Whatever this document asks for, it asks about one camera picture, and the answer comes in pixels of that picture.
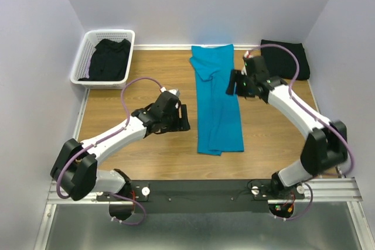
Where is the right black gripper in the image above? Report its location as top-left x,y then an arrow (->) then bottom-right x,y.
224,69 -> 255,98

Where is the blue t-shirt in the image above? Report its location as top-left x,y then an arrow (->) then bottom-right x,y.
190,44 -> 244,156

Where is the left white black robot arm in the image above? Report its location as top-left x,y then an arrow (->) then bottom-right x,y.
50,90 -> 190,201

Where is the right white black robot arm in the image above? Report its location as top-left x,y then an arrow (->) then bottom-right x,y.
226,56 -> 348,198

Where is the folded black t-shirt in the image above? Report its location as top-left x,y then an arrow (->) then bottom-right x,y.
261,39 -> 311,80

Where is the black t-shirt in basket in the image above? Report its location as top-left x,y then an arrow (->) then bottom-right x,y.
79,39 -> 131,81

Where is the white plastic laundry basket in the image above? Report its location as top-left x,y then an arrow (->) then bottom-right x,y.
70,29 -> 135,90

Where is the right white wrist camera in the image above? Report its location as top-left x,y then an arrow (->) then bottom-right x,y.
243,50 -> 261,60

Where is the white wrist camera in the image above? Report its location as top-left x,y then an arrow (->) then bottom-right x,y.
160,87 -> 180,97
243,50 -> 261,60

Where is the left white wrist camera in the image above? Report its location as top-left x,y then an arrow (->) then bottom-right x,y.
160,87 -> 180,97

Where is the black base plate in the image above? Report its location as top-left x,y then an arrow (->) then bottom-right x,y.
96,179 -> 305,217

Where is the aluminium frame rail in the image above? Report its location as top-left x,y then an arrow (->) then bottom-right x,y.
36,87 -> 374,249

